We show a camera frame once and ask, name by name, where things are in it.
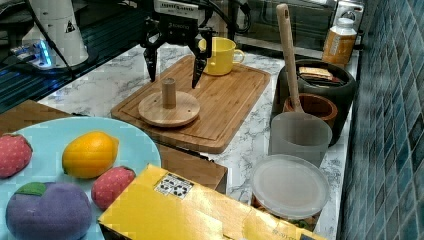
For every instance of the yellow toy lemon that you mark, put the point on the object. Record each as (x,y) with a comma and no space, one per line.
(90,155)

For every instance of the purple toy plum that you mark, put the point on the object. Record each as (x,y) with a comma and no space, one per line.
(48,211)

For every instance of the red toy strawberry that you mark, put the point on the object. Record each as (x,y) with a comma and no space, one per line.
(15,154)
(110,185)

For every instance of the spice bottle white cap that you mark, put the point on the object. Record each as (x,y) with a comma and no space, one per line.
(339,43)

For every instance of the upper red toy strawberry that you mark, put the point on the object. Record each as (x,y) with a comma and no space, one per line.
(15,154)

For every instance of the wooden cutting board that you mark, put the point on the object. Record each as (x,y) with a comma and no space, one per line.
(225,101)

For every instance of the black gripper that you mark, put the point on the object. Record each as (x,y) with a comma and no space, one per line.
(179,22)

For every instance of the yellow cereal box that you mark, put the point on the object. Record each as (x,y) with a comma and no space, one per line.
(160,205)

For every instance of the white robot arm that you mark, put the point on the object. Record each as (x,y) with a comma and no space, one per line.
(57,42)

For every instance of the wooden spoon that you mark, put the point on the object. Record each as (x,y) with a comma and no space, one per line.
(283,17)

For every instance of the brown wooden cup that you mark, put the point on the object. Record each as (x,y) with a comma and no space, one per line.
(319,106)

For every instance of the frosted plastic cup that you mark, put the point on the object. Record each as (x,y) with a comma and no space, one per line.
(301,135)

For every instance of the light blue plate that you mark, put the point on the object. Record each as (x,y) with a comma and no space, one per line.
(48,139)

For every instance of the lower red toy strawberry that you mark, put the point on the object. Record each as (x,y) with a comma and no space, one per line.
(110,185)

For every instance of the round wooden lid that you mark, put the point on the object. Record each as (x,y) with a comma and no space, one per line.
(169,107)

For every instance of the stainless toaster oven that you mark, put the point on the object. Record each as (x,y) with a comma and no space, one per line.
(310,22)

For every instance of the yellow mug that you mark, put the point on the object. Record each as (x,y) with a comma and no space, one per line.
(224,56)

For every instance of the black bowl with snacks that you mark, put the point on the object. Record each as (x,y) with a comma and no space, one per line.
(341,92)

